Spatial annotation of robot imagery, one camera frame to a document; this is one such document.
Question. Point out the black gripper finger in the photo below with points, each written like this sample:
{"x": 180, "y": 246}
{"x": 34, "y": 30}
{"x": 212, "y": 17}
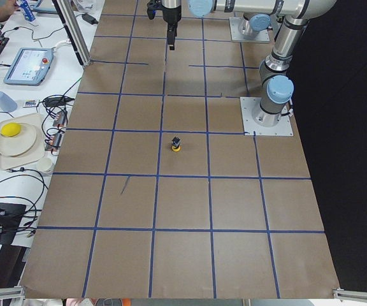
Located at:
{"x": 171, "y": 35}

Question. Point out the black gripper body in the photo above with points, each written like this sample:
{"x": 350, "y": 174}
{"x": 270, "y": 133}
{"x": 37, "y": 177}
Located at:
{"x": 171, "y": 18}

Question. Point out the yellow push button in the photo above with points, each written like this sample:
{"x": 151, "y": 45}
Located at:
{"x": 176, "y": 144}

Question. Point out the black device stand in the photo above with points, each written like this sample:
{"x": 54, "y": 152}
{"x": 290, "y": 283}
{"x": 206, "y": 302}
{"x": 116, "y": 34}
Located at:
{"x": 10, "y": 218}

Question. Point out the black power adapter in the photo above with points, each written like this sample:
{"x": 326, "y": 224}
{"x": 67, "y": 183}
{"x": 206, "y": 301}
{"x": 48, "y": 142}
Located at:
{"x": 89, "y": 19}

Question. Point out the blue teach pendant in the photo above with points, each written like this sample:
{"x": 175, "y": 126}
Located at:
{"x": 44, "y": 6}
{"x": 30, "y": 66}

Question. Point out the blue white carton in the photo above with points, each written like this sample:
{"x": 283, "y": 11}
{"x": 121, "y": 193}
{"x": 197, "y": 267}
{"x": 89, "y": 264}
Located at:
{"x": 26, "y": 11}

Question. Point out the translucent blue plastic cup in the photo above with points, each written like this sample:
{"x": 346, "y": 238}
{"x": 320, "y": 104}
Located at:
{"x": 7, "y": 104}

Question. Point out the white paper cup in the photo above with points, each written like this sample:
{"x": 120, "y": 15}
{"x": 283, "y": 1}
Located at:
{"x": 45, "y": 165}

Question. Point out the beige round plate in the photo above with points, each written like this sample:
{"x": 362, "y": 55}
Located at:
{"x": 13, "y": 146}

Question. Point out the yellow lemon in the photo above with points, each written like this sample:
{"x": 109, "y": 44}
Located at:
{"x": 10, "y": 129}

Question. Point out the beige square tray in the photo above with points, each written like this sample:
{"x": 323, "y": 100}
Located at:
{"x": 35, "y": 153}

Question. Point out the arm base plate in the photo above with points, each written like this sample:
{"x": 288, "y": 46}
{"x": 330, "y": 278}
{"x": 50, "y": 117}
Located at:
{"x": 256, "y": 122}
{"x": 262, "y": 37}

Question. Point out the aluminium frame post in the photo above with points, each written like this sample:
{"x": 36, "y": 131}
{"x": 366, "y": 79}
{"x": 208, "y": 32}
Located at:
{"x": 68, "y": 19}

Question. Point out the black inline cable box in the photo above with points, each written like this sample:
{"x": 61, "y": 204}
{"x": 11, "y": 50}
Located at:
{"x": 54, "y": 101}

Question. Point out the circuit board with wires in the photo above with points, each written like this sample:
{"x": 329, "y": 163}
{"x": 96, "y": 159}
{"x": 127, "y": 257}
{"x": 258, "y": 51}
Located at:
{"x": 61, "y": 119}

